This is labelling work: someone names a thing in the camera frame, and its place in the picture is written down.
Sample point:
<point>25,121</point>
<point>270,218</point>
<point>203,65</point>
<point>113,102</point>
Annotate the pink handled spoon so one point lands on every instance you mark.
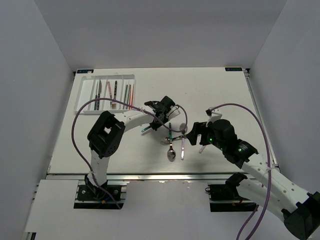
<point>183,127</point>

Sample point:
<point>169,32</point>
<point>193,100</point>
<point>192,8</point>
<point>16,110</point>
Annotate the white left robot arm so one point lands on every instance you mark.
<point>107,132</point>

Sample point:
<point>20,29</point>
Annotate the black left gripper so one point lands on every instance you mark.
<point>154,126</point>

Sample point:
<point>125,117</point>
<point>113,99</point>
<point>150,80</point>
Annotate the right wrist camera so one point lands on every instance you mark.
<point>213,114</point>

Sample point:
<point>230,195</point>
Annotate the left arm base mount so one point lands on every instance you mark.
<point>86,199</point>

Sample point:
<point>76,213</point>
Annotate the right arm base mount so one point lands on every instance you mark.
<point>225,197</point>

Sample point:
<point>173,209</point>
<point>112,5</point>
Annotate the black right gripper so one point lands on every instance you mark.
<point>199,128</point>

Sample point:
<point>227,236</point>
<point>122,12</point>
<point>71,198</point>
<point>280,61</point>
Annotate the white divided utensil tray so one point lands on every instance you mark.
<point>87,92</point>

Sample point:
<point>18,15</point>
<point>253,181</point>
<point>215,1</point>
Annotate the dark handled spoon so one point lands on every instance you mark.
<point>167,140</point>

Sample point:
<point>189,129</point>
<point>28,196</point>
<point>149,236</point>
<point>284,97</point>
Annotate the orange chopstick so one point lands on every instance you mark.
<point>132,94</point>

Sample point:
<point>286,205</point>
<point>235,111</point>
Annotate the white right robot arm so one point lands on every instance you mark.
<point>296,207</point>

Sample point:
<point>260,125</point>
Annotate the dark handled knife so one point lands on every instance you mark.
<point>99,91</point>

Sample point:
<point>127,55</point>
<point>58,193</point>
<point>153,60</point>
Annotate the green handled spoon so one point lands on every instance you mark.
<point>171,153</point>

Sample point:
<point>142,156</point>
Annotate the grey handled fork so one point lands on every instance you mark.
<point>114,103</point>

